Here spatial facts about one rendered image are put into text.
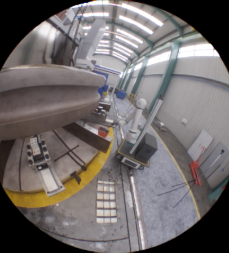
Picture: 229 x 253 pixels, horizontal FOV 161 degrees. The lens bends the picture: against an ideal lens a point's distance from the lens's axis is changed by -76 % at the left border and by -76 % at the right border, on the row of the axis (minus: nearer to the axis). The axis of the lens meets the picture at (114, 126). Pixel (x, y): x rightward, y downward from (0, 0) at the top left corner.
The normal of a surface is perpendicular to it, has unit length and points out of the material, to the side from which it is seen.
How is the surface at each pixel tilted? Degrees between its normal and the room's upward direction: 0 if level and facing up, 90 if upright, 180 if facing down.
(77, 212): 0
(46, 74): 90
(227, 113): 90
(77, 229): 0
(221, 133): 90
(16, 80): 90
